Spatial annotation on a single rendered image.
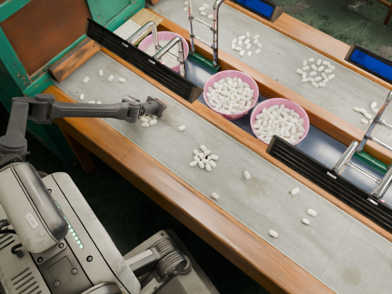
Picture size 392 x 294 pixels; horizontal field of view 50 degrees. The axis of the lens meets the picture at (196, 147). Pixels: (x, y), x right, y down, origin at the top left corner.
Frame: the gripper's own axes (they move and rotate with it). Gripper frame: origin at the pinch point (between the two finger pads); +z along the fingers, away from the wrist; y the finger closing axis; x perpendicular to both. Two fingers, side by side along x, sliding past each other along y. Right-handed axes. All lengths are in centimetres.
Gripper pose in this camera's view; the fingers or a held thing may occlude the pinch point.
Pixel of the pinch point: (165, 104)
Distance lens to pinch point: 204.0
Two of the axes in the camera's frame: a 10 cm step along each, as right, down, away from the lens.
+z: 5.1, -1.9, 8.4
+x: -3.8, 8.3, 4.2
